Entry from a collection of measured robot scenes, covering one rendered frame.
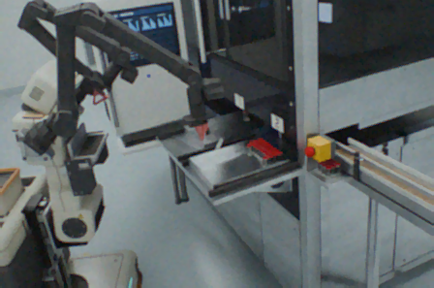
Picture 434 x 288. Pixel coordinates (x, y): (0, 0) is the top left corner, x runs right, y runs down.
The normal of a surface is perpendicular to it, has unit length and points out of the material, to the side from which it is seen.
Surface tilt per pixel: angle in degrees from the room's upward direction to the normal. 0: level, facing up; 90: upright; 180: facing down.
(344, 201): 90
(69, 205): 90
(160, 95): 90
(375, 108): 90
